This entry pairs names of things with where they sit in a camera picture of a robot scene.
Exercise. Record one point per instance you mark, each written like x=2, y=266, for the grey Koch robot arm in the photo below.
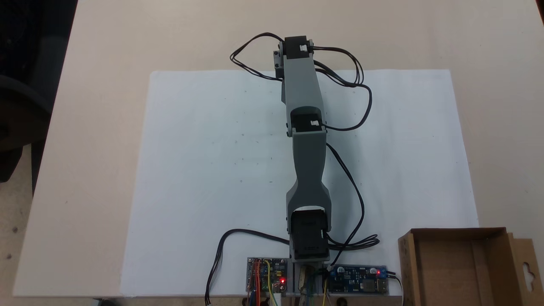
x=304, y=85

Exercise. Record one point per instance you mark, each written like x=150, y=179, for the white paper sheet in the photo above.
x=204, y=178

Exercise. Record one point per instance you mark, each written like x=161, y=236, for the blue circuit board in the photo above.
x=357, y=278

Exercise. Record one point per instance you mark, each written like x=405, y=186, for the brown cardboard box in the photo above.
x=446, y=272

